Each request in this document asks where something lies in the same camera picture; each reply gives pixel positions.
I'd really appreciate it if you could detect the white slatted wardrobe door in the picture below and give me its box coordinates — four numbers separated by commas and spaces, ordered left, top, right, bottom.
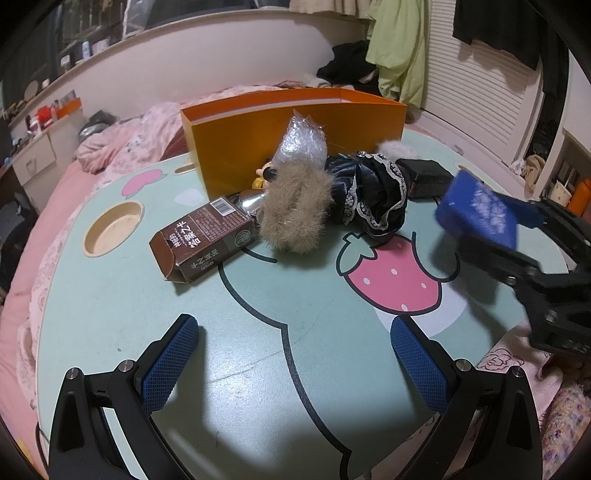
422, 0, 568, 162

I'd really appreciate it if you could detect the brown furry pompom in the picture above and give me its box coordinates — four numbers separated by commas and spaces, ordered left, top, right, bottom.
259, 170, 334, 254

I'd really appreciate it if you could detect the clear plastic bag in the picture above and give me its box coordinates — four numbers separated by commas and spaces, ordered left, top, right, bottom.
272, 110, 329, 171

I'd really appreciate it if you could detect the white fluffy pompom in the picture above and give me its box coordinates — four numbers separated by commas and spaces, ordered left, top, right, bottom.
376, 140, 416, 162

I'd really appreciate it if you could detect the black hanging garment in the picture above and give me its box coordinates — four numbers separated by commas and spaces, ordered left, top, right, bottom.
452, 0, 561, 70

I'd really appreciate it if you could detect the grey silver bag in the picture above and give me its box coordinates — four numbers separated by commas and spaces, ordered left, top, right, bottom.
78, 110, 122, 143

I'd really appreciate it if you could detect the light green hanging garment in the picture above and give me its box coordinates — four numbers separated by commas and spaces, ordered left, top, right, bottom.
365, 0, 430, 107

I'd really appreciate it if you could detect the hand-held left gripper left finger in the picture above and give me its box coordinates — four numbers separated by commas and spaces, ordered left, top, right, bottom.
47, 314, 201, 480

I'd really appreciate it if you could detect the pink bed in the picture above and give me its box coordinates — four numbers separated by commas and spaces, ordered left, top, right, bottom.
0, 161, 93, 462

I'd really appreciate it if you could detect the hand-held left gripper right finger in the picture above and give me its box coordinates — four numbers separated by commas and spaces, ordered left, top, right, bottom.
390, 316, 542, 480

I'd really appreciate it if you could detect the pile of black clothes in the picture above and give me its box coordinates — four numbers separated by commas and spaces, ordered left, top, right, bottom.
316, 41, 379, 88

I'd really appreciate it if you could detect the orange cardboard box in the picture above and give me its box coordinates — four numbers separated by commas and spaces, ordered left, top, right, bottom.
180, 89, 408, 199

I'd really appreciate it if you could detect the white drawer cabinet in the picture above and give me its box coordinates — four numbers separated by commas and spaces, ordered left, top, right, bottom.
11, 117, 86, 199

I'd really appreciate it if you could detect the pink floral duvet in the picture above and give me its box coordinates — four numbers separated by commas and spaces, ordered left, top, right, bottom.
76, 83, 324, 174

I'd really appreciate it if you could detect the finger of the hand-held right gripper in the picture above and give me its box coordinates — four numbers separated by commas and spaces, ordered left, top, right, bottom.
505, 198, 591, 273
455, 231, 555, 296

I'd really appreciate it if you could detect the blue box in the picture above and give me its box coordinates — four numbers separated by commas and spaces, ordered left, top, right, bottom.
435, 170, 520, 250

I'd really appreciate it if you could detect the beige cloth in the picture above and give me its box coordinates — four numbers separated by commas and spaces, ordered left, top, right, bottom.
522, 154, 548, 178

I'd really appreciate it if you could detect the silver metal cone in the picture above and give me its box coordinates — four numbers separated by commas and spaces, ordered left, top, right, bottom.
238, 189, 269, 217

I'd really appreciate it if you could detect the cartoon figure keychain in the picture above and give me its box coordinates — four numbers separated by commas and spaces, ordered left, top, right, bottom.
252, 159, 280, 191

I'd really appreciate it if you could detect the black lace doll dress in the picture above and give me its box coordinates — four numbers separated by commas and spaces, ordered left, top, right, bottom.
325, 150, 408, 240

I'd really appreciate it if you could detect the brown drink carton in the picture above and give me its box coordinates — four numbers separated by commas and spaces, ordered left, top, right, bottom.
149, 196, 259, 284

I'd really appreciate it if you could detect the orange shelf item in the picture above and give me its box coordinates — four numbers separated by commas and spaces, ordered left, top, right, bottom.
570, 178, 591, 215

